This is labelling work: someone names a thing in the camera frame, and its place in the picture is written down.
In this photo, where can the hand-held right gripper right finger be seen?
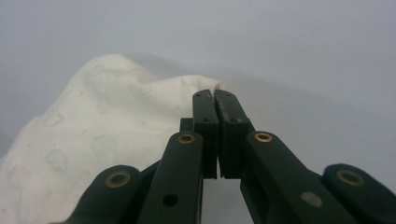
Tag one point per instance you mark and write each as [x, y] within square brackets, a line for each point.
[280, 180]

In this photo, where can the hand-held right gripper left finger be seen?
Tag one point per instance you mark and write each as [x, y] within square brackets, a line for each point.
[180, 174]

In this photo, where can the white baby romper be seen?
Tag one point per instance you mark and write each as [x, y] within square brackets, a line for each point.
[93, 124]

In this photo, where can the white table cover board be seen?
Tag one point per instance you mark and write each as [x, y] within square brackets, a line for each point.
[280, 46]

